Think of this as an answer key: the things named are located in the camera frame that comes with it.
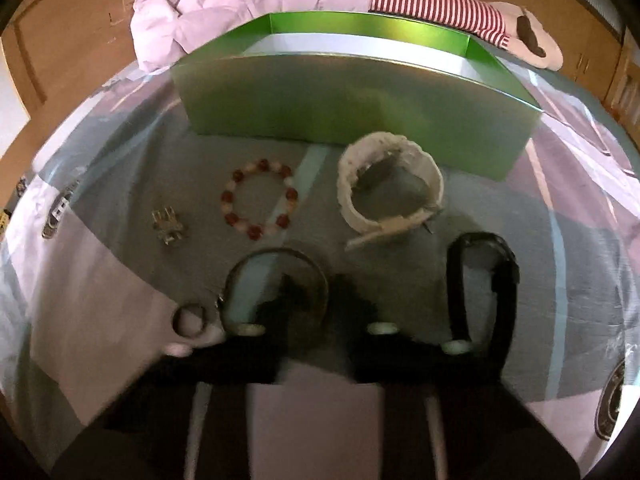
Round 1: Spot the black strap watch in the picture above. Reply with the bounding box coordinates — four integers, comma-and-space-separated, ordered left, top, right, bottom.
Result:
446, 232, 520, 367

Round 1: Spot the pink crumpled duvet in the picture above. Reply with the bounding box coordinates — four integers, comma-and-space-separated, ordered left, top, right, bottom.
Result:
130, 0, 371, 73

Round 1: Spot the small black ring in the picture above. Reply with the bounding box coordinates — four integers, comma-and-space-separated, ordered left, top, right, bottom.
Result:
170, 301, 210, 339

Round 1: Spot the green jewelry box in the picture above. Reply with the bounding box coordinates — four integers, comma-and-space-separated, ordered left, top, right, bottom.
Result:
171, 11, 542, 180

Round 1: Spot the striped plush dog toy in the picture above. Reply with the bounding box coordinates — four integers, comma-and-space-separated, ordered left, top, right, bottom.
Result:
370, 0, 564, 72

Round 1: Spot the dark bangle ring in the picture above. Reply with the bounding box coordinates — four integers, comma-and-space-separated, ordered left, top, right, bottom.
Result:
214, 246, 330, 337

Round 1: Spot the plaid bed sheet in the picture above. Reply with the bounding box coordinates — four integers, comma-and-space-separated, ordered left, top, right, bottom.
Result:
1, 62, 639, 479

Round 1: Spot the red white bead bracelet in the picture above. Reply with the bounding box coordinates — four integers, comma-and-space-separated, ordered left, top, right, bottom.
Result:
220, 157, 301, 242

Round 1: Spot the small gold clasp brooch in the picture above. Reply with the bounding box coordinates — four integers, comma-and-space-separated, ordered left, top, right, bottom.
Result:
152, 206, 186, 246

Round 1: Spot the wooden bed headboard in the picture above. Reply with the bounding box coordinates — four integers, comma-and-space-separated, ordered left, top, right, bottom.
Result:
1, 0, 134, 200

